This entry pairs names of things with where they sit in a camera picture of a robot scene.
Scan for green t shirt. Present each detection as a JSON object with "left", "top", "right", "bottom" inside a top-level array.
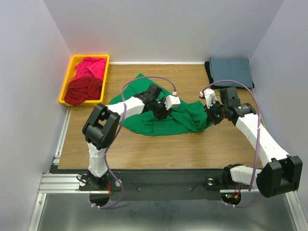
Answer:
[{"left": 108, "top": 74, "right": 208, "bottom": 136}]

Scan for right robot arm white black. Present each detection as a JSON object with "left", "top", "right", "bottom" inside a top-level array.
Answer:
[{"left": 199, "top": 87, "right": 303, "bottom": 198}]

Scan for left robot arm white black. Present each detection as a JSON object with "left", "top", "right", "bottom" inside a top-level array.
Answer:
[{"left": 79, "top": 84, "right": 180, "bottom": 190}]

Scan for folded blue grey t shirt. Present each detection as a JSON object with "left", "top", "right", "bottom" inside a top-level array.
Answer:
[{"left": 209, "top": 57, "right": 254, "bottom": 89}]

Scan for pink t shirt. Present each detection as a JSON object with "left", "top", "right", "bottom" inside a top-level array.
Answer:
[{"left": 73, "top": 57, "right": 107, "bottom": 80}]

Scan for dark red t shirt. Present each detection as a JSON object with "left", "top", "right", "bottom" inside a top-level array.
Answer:
[{"left": 64, "top": 77, "right": 103, "bottom": 106}]

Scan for yellow plastic bin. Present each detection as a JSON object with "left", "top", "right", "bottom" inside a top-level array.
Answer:
[{"left": 59, "top": 54, "right": 110, "bottom": 106}]

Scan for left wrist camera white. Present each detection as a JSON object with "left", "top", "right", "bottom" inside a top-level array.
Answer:
[{"left": 164, "top": 95, "right": 180, "bottom": 110}]

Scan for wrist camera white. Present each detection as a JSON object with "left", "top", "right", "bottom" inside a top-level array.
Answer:
[
  {"left": 199, "top": 89, "right": 217, "bottom": 108},
  {"left": 164, "top": 95, "right": 180, "bottom": 110}
]

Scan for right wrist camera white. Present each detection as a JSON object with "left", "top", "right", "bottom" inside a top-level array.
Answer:
[{"left": 199, "top": 89, "right": 217, "bottom": 108}]

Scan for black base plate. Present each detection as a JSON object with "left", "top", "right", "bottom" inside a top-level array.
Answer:
[{"left": 78, "top": 169, "right": 248, "bottom": 201}]

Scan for aluminium rail frame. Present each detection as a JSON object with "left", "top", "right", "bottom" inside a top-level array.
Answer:
[{"left": 26, "top": 105, "right": 308, "bottom": 231}]

